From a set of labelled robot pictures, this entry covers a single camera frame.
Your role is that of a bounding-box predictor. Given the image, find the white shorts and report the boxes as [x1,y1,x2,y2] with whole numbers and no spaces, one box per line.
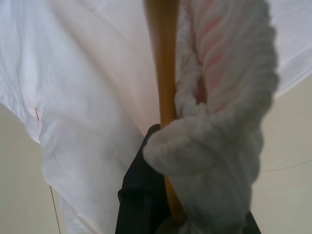
[0,0,312,234]

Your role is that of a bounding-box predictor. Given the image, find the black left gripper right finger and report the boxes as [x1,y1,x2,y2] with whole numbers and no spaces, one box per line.
[243,211,262,234]

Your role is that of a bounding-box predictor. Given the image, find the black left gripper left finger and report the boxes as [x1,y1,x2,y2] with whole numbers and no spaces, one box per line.
[117,123,172,234]

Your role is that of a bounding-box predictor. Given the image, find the yellow wire hanger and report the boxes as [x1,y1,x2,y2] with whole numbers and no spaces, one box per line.
[145,0,187,225]

